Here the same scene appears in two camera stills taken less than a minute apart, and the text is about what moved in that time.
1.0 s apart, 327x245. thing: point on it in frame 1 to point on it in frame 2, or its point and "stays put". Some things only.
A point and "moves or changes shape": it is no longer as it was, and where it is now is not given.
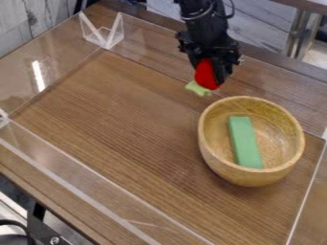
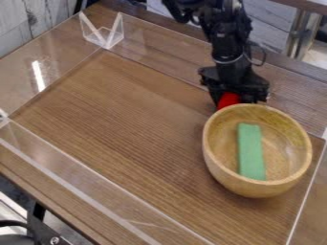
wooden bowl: [250, 141] moves or changes shape
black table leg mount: [40, 234] stays put
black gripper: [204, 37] to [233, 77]
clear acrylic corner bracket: [102, 36] stays put
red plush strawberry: [204, 74] moves or changes shape
